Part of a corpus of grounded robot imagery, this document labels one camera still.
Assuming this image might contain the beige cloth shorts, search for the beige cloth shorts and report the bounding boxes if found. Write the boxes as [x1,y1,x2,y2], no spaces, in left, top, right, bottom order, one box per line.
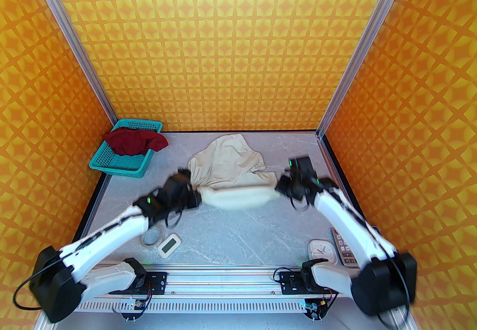
[187,134,278,210]

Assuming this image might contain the white alarm clock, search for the white alarm clock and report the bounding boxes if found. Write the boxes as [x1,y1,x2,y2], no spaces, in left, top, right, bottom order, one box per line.
[307,239,338,266]

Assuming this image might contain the teal plastic laundry basket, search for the teal plastic laundry basket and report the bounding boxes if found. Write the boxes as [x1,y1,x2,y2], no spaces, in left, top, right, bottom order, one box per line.
[89,119,163,177]

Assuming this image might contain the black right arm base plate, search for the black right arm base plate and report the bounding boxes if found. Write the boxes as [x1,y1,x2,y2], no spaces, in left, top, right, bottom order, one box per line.
[279,271,341,295]

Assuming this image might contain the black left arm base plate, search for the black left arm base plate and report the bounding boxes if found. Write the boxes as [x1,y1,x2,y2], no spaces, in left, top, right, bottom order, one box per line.
[142,272,167,295]

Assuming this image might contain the brown desk calculator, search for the brown desk calculator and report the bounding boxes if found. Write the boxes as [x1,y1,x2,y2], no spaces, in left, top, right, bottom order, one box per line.
[331,227,360,266]

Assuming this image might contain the slotted metal cable tray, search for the slotted metal cable tray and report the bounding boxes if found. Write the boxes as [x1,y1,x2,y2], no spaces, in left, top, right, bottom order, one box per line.
[56,297,395,314]

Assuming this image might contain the small controller board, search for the small controller board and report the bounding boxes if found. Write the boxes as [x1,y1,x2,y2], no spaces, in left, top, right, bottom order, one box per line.
[304,299,328,321]
[119,297,148,321]

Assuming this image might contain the aluminium frame post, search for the aluminium frame post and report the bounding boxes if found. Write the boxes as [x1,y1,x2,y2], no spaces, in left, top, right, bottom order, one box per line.
[316,0,421,137]
[19,0,119,124]

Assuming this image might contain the clear tape roll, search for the clear tape roll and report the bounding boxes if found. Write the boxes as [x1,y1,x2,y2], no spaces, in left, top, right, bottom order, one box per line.
[141,226,163,247]

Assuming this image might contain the white digital timer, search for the white digital timer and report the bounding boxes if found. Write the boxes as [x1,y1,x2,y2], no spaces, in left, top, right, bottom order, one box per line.
[155,233,182,258]

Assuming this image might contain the dark red shirt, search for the dark red shirt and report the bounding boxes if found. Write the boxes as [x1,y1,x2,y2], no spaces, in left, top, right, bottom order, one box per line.
[103,127,169,156]

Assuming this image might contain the aluminium mounting rail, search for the aluminium mounting rail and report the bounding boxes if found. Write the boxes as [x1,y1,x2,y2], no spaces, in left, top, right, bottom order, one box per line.
[50,265,401,297]

